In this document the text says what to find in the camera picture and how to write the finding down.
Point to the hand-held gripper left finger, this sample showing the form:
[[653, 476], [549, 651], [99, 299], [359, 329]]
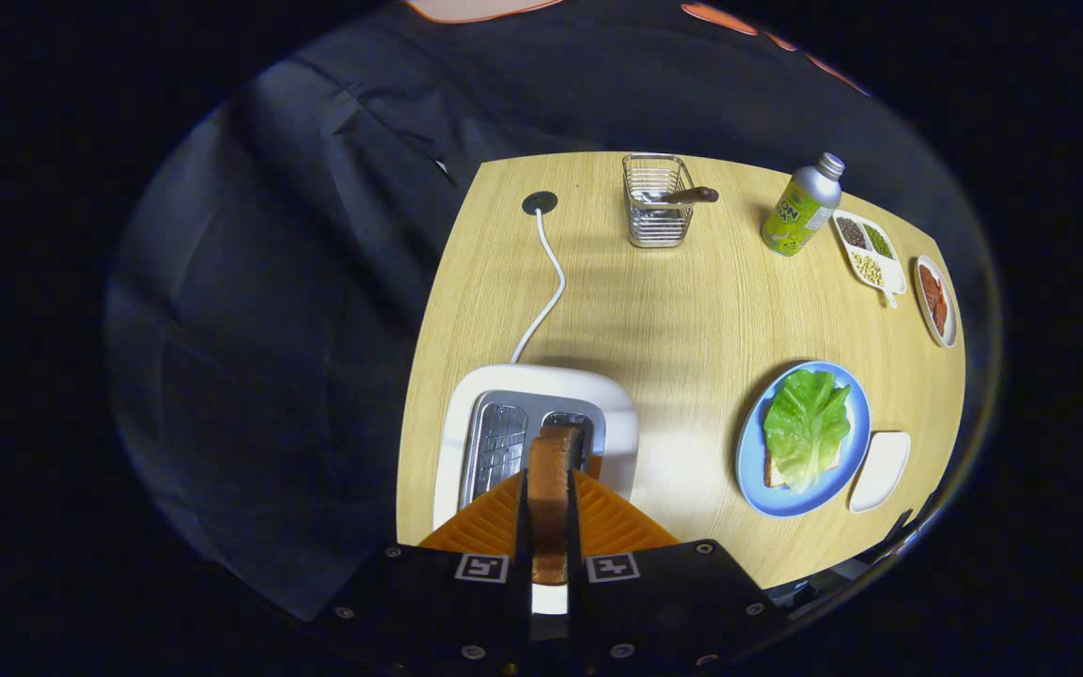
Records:
[[466, 602]]

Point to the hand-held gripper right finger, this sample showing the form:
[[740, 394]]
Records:
[[654, 602]]

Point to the toasted bread slice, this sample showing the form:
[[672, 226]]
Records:
[[551, 498]]

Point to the green lettuce leaf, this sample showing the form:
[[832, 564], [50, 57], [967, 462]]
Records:
[[805, 423]]

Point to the blue plate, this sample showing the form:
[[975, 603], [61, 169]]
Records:
[[753, 475]]

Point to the white bread slice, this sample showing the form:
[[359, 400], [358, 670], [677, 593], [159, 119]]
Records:
[[772, 473]]

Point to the white toaster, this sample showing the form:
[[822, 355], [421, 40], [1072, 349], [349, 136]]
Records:
[[541, 381]]

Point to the white square plate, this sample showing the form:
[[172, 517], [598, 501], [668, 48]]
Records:
[[880, 470]]

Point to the pile of yellow soybeans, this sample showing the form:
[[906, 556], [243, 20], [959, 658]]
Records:
[[869, 270]]

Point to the white oval plate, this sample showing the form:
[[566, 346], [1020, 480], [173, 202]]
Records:
[[951, 329]]

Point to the white divided dish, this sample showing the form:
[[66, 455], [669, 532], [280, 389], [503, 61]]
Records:
[[894, 277]]

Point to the brown meat slice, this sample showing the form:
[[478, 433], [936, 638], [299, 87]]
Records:
[[929, 282], [939, 312]]

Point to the green and silver bottle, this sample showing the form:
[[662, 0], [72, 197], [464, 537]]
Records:
[[800, 212]]

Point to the pile of dark red beans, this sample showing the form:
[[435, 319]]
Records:
[[850, 232]]

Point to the pile of green beans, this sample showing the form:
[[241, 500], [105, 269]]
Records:
[[878, 242]]

